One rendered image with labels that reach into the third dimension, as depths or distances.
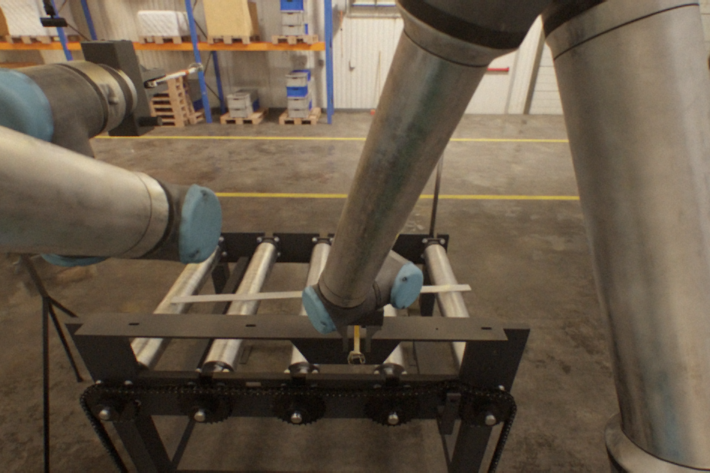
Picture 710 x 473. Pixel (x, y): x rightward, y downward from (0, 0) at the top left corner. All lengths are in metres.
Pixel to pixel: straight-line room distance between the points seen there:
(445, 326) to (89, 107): 0.92
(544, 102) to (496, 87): 1.31
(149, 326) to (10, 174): 0.93
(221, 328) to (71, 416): 1.76
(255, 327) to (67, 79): 0.75
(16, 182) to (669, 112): 0.47
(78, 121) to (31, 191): 0.22
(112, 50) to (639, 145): 0.63
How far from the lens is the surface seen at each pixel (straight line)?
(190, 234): 0.42
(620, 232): 0.41
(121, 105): 0.60
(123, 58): 0.66
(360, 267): 0.53
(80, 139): 0.53
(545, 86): 10.84
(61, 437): 2.71
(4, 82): 0.50
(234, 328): 1.11
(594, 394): 2.79
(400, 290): 0.70
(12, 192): 0.31
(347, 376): 1.25
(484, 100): 10.37
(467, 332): 1.10
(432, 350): 2.18
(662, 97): 0.40
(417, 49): 0.35
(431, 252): 1.91
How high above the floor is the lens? 1.90
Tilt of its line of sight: 30 degrees down
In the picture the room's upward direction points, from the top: straight up
